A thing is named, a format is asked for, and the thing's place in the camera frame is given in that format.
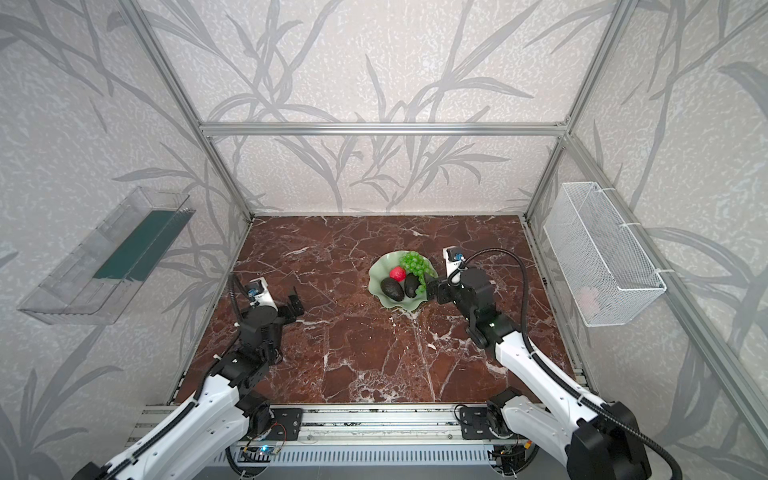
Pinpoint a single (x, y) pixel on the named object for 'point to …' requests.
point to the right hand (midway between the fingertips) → (441, 259)
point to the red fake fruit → (398, 273)
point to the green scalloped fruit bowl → (379, 270)
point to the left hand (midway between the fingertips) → (284, 283)
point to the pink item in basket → (588, 300)
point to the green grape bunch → (417, 264)
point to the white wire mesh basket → (607, 274)
